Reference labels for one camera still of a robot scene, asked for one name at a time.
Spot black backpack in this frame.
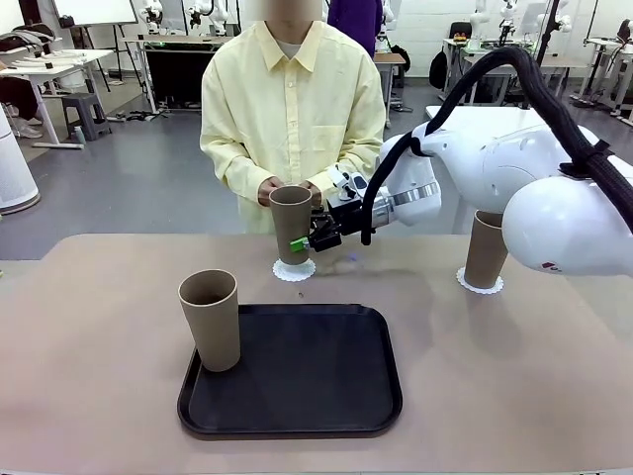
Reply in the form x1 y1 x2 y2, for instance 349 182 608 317
428 47 449 91

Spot white frame lab desk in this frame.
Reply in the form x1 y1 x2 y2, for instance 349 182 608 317
576 37 633 118

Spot small brown top desk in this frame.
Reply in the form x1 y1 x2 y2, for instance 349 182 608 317
373 52 407 108

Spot desk with black panel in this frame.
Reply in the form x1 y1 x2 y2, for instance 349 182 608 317
122 35 219 114

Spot white lace paper coaster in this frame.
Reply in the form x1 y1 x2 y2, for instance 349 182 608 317
272 256 317 284
455 265 505 296

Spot tall brown paper cup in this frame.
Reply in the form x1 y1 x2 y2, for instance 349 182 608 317
268 185 314 267
463 208 510 289
178 268 242 373

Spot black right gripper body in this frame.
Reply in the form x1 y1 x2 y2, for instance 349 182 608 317
327 195 372 237

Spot whiteboard on easel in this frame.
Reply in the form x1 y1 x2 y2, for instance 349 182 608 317
51 0 139 29

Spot left forearm yellow sleeve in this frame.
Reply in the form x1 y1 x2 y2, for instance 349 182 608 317
305 142 383 194

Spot person in yellow shirt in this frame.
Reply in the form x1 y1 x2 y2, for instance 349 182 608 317
200 0 387 237

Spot grey jacket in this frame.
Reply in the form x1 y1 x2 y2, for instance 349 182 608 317
0 24 56 51

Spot seated person dark trousers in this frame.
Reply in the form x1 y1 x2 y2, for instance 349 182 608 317
0 76 45 141

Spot black tripod pole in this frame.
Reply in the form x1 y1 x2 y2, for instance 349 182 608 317
536 0 569 60

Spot person right hand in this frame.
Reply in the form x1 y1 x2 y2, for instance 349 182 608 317
257 176 286 207

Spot large white table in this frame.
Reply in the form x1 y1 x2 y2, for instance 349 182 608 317
425 104 602 149

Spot grey plastic stool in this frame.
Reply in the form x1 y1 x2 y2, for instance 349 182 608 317
59 92 113 142

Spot black braided cable hose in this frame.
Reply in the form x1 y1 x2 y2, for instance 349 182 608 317
359 47 633 246

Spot right forearm yellow sleeve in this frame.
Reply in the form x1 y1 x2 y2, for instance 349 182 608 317
212 147 278 197

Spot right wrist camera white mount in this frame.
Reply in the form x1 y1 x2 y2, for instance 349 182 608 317
323 165 370 202

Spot black plastic tray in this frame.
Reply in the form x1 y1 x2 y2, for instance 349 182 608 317
176 303 404 440

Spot white air purifier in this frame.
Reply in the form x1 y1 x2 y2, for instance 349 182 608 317
0 103 42 216

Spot person in purple clothes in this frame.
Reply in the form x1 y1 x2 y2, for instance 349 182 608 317
325 0 385 60

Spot white worktable with parts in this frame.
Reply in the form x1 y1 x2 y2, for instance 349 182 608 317
0 47 116 149

